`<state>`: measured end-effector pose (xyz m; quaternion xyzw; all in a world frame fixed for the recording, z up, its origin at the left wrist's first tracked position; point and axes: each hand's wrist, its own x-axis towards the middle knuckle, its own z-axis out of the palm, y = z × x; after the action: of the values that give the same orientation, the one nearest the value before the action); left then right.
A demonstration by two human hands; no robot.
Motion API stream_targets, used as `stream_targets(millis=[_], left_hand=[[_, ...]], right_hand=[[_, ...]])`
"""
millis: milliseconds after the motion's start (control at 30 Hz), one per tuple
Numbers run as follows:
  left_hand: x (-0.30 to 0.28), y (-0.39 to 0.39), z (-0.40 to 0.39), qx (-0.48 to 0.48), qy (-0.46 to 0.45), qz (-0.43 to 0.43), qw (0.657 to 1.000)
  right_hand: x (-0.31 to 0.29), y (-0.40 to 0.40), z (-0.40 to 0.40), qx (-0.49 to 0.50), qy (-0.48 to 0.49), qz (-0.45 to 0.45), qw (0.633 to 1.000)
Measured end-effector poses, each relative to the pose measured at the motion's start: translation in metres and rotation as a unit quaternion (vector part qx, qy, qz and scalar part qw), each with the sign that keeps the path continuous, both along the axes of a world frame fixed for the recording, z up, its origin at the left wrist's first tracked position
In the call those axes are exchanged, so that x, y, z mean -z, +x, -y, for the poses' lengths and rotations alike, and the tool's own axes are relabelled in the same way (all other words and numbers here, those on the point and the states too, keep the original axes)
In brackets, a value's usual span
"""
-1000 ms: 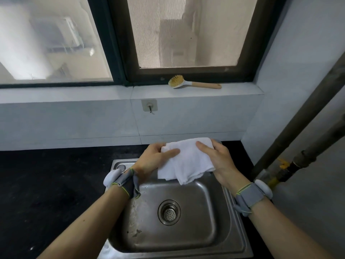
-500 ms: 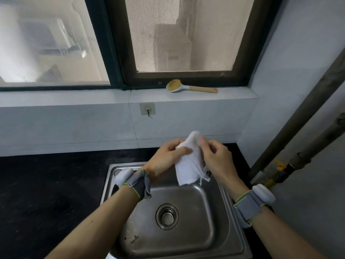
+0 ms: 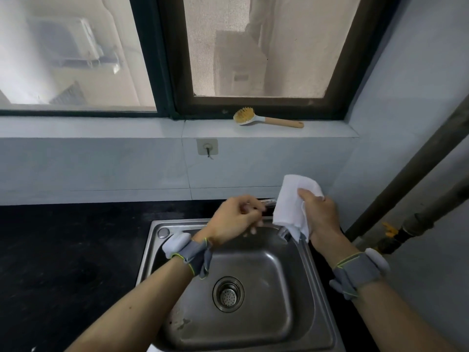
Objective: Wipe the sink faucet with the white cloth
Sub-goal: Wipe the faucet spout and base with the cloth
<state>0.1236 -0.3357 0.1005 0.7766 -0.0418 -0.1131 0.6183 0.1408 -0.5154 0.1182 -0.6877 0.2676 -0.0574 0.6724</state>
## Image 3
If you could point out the person's left hand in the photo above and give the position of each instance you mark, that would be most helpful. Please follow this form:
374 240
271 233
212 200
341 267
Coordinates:
234 219

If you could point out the person's right hand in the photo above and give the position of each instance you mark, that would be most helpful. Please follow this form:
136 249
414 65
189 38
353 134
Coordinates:
324 219

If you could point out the white cleaning cloth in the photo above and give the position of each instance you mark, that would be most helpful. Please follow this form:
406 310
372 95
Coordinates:
289 201

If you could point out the steel faucet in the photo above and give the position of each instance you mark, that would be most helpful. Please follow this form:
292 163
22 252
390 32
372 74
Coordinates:
284 234

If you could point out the person's right forearm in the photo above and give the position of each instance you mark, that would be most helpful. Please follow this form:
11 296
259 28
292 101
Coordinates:
395 318

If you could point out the person's left forearm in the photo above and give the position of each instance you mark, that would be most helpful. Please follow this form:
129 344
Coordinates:
139 311

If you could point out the white right wrist tracker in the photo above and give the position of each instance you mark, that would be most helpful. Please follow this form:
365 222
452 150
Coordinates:
359 271

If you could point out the white wrist tracker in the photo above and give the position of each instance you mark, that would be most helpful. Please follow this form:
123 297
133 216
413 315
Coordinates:
359 271
176 243

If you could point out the white left wrist tracker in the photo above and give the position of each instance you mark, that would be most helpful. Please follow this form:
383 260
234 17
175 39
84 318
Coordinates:
176 243

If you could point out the round sink hole cover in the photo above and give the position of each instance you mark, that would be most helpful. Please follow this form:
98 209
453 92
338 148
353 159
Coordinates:
163 233

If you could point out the steel sink drain strainer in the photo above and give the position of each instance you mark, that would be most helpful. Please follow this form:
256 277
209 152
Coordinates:
228 295

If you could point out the stainless steel sink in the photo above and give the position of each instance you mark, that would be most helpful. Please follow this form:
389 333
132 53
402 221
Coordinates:
264 289

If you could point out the dark thick pipe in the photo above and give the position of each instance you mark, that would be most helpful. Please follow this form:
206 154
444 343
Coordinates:
414 172

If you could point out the grey gas pipe with valve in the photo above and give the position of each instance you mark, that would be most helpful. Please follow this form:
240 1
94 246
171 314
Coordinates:
439 205

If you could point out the blurred beige outdoor unit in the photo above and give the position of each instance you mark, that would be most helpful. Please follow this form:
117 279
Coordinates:
238 62

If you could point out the black framed window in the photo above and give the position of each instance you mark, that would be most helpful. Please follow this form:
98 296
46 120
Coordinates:
165 69

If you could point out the white outdoor air conditioner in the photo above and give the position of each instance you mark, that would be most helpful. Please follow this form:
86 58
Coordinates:
66 40

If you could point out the clear adhesive wall hook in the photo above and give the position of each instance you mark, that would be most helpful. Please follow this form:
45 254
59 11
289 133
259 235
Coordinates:
207 144

